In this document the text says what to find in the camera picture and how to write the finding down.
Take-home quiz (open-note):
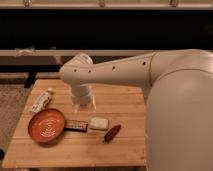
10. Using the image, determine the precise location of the white squeeze tube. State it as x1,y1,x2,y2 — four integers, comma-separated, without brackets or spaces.
30,88,53,115

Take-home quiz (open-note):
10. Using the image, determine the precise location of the white sponge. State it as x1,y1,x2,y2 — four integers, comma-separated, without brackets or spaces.
89,117,109,130

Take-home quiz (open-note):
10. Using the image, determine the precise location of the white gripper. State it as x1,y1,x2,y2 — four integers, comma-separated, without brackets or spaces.
70,84,96,113

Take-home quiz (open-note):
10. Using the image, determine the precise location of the brown oblong pod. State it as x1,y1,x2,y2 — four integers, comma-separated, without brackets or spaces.
104,125,121,143

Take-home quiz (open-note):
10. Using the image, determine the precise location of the orange ceramic bowl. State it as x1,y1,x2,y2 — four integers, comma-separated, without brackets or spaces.
28,108,66,143

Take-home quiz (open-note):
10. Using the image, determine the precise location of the dark chocolate bar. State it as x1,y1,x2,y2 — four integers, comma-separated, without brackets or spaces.
65,120,88,132

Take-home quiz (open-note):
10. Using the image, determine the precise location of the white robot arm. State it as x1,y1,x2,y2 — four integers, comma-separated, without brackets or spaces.
60,49,213,171

